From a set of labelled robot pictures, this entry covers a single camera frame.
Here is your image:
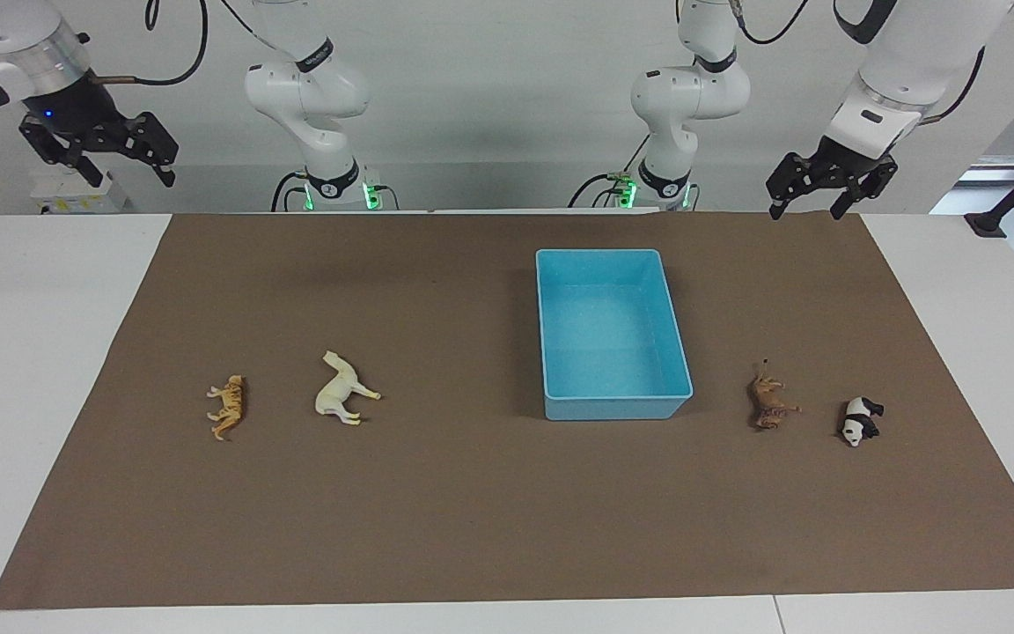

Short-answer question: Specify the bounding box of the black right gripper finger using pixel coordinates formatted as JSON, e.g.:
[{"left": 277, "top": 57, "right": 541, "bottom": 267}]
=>
[
  {"left": 19, "top": 118, "right": 107, "bottom": 188},
  {"left": 124, "top": 112, "right": 180, "bottom": 188}
]

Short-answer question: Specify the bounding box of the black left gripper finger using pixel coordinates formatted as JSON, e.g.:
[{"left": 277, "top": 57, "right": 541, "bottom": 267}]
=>
[
  {"left": 766, "top": 153, "right": 826, "bottom": 222},
  {"left": 830, "top": 163, "right": 898, "bottom": 222}
]

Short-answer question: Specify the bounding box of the brown lion toy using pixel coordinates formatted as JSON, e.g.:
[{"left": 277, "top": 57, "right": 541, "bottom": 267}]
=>
[{"left": 748, "top": 358, "right": 804, "bottom": 431}]

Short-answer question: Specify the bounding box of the black and white panda toy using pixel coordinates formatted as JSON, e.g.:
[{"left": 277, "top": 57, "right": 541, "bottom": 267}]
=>
[{"left": 838, "top": 396, "right": 886, "bottom": 448}]

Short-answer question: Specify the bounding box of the orange striped tiger toy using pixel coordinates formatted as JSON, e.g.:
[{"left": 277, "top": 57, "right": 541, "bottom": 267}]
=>
[{"left": 206, "top": 374, "right": 248, "bottom": 442}]

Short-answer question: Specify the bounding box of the cream white horse toy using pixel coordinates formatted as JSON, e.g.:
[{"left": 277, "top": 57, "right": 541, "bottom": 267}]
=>
[{"left": 314, "top": 350, "right": 383, "bottom": 427}]

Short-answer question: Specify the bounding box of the white cardboard box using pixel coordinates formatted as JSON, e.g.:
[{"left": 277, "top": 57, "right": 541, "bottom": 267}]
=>
[{"left": 29, "top": 170, "right": 131, "bottom": 216}]

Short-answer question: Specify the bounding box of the light blue plastic storage box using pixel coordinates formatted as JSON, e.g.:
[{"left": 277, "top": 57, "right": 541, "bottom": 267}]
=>
[{"left": 535, "top": 248, "right": 694, "bottom": 422}]

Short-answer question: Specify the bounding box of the brown paper table mat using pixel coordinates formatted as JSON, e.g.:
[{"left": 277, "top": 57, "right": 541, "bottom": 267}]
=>
[{"left": 0, "top": 211, "right": 1014, "bottom": 611}]

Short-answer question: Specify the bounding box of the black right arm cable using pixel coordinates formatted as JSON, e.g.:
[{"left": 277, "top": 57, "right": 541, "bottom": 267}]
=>
[{"left": 89, "top": 0, "right": 210, "bottom": 89}]

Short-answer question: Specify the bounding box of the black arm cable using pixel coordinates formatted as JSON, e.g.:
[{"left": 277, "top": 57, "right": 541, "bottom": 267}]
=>
[
  {"left": 730, "top": 0, "right": 989, "bottom": 126},
  {"left": 89, "top": 0, "right": 210, "bottom": 89}
]

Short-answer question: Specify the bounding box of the grey wall ledge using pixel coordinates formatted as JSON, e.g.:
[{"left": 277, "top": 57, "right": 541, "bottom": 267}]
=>
[{"left": 954, "top": 156, "right": 1014, "bottom": 188}]

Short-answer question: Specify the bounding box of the black base cable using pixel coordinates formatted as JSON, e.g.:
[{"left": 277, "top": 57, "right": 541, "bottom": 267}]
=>
[
  {"left": 568, "top": 171, "right": 642, "bottom": 210},
  {"left": 270, "top": 170, "right": 308, "bottom": 213}
]

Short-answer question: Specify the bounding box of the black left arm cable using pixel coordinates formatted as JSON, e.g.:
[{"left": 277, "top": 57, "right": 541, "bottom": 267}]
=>
[{"left": 730, "top": 0, "right": 989, "bottom": 126}]

